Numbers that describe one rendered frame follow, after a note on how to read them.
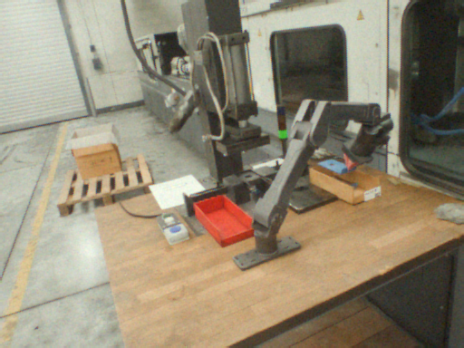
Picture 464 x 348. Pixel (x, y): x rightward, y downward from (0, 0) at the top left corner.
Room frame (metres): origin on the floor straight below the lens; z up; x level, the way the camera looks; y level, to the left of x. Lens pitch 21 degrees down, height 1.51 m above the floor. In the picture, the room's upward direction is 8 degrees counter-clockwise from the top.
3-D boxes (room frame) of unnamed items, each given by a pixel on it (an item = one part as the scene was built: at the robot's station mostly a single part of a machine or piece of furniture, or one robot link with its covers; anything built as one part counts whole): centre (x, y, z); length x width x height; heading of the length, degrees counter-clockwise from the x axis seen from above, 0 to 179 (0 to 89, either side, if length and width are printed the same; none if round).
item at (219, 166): (1.59, 0.04, 1.28); 0.14 x 0.12 x 0.75; 112
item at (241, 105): (1.35, -0.05, 1.37); 0.11 x 0.09 x 0.30; 112
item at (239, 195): (1.35, -0.06, 0.94); 0.20 x 0.10 x 0.07; 112
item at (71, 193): (4.17, 1.54, 0.07); 1.20 x 1.00 x 0.14; 15
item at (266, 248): (0.92, -0.06, 0.94); 0.20 x 0.07 x 0.08; 112
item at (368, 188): (1.27, -0.40, 0.93); 0.25 x 0.13 x 0.08; 22
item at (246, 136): (1.41, -0.02, 1.22); 0.26 x 0.18 x 0.30; 22
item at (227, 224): (1.12, 0.07, 0.93); 0.25 x 0.12 x 0.06; 22
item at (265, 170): (1.35, -0.06, 0.98); 0.20 x 0.10 x 0.01; 112
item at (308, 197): (1.23, -0.24, 0.91); 0.17 x 0.16 x 0.02; 112
